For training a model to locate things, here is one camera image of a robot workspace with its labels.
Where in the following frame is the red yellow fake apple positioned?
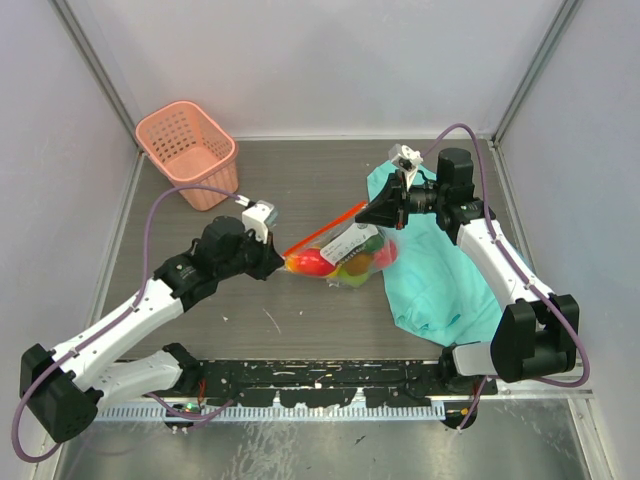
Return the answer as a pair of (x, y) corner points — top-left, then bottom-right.
(373, 240), (398, 270)

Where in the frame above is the white slotted cable duct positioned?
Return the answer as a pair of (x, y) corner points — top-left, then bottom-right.
(96, 401), (446, 422)

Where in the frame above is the red yellow fake mango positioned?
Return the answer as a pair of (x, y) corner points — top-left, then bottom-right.
(285, 248), (336, 277)

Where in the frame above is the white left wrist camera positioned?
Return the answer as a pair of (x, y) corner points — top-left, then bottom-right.
(241, 200), (277, 244)

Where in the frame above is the clear zip top bag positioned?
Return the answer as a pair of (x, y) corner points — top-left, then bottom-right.
(283, 202), (399, 287)

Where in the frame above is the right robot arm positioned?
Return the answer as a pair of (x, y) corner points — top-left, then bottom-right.
(355, 144), (579, 394)

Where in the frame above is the pink plastic basket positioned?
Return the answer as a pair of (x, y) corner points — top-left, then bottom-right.
(135, 101), (239, 211)

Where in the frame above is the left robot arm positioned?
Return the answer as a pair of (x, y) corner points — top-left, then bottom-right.
(19, 204), (284, 444)

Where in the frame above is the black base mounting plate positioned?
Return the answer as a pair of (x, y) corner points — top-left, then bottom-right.
(156, 360), (481, 408)

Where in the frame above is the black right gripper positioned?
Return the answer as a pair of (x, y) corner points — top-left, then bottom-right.
(356, 169), (447, 230)

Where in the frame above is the brown fake kiwi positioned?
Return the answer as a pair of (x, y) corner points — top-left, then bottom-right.
(342, 253), (373, 277)

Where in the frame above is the green fake apple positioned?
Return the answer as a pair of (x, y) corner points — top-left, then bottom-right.
(337, 271), (370, 288)

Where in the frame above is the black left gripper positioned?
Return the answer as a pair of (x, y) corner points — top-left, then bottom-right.
(216, 224), (281, 280)

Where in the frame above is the teal t-shirt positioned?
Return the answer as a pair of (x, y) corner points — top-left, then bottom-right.
(366, 158), (539, 347)

